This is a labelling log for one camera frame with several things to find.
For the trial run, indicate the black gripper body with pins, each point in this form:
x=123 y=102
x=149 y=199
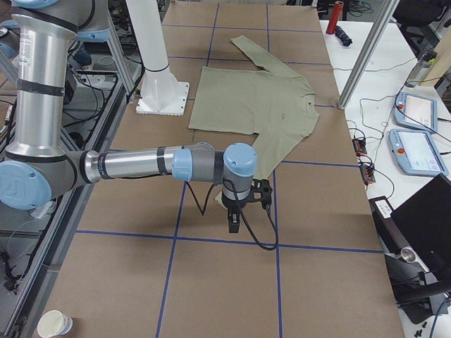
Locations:
x=232 y=204

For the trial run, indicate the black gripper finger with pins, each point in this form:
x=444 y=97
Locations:
x=236 y=223
x=231 y=222

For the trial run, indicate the olive green long-sleeve shirt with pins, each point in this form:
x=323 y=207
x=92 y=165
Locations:
x=273 y=102

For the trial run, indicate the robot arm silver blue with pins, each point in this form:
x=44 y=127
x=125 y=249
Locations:
x=36 y=169

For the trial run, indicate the orange black connector board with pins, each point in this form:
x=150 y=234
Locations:
x=359 y=145

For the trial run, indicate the black laptop computer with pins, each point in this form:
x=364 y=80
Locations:
x=416 y=236

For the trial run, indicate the lower blue teach pendant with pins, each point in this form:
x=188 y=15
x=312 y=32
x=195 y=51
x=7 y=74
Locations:
x=416 y=153

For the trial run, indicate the blue teach pendant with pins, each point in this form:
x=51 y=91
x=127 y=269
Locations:
x=416 y=112
x=416 y=153

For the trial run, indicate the upper blue teach pendant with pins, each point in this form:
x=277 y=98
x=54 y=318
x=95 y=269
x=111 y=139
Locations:
x=416 y=112

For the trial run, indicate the white paper cup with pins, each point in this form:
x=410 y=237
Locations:
x=54 y=323

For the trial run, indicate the red cylindrical bottle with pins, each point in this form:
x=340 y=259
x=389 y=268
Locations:
x=334 y=17

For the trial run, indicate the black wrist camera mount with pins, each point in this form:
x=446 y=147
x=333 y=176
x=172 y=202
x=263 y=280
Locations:
x=261 y=192

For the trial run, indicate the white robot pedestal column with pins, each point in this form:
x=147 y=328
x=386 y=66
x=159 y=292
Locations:
x=161 y=93

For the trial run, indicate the aluminium frame post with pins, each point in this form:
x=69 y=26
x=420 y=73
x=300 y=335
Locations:
x=370 y=44

